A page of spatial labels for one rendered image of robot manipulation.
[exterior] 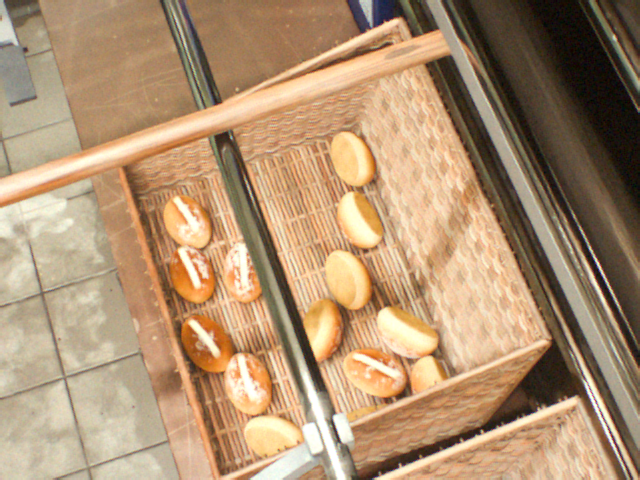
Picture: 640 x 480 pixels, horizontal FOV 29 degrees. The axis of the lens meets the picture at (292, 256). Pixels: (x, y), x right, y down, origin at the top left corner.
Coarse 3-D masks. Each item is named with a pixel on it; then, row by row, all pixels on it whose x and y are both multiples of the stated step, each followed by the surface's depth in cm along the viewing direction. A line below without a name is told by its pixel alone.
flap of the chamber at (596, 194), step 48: (432, 0) 115; (480, 0) 114; (528, 0) 115; (576, 0) 115; (528, 48) 112; (576, 48) 113; (480, 96) 110; (528, 96) 110; (576, 96) 110; (624, 96) 110; (576, 144) 108; (624, 144) 108; (528, 192) 105; (576, 192) 105; (624, 192) 106; (624, 240) 103; (576, 288) 101; (624, 288) 101
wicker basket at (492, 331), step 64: (320, 64) 184; (256, 128) 194; (320, 128) 201; (384, 128) 194; (448, 128) 173; (128, 192) 185; (192, 192) 201; (256, 192) 201; (384, 192) 198; (448, 192) 178; (320, 256) 195; (384, 256) 194; (448, 256) 182; (512, 256) 164; (256, 320) 191; (448, 320) 185; (512, 320) 167; (192, 384) 172; (448, 384) 160; (512, 384) 169; (384, 448) 176
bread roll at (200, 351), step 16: (192, 320) 186; (208, 320) 186; (192, 336) 185; (208, 336) 184; (224, 336) 186; (192, 352) 185; (208, 352) 184; (224, 352) 184; (208, 368) 185; (224, 368) 185
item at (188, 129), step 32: (352, 64) 136; (384, 64) 136; (416, 64) 137; (256, 96) 135; (288, 96) 135; (320, 96) 136; (160, 128) 134; (192, 128) 134; (224, 128) 135; (64, 160) 133; (96, 160) 133; (128, 160) 134; (0, 192) 132; (32, 192) 133
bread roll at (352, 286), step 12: (336, 252) 189; (348, 252) 189; (336, 264) 188; (348, 264) 187; (360, 264) 187; (336, 276) 188; (348, 276) 186; (360, 276) 186; (336, 288) 188; (348, 288) 186; (360, 288) 186; (372, 288) 188; (348, 300) 186; (360, 300) 186
